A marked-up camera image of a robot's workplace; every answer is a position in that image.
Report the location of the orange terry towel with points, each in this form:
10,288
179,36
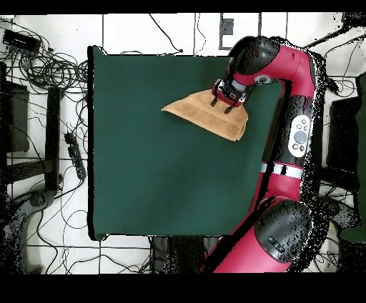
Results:
206,117

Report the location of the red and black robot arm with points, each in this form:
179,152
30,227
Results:
286,183

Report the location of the black flat panel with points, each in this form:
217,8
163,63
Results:
343,134
17,120

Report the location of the dark grey square patch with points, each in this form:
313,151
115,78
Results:
228,27

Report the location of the dark green table cloth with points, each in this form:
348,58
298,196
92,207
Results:
157,171

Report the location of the black power adapter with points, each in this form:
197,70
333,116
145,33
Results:
333,85

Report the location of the dark green fabric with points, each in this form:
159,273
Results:
362,143

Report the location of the black power strip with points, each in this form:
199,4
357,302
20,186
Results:
75,155

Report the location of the black tripod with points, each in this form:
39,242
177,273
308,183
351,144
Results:
353,18

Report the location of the black electronics box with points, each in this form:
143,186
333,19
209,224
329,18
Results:
21,41

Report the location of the grey square floor frame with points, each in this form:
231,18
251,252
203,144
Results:
220,40

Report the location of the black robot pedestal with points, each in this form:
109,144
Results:
183,254

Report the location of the black metal frame bar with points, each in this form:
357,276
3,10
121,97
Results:
53,137

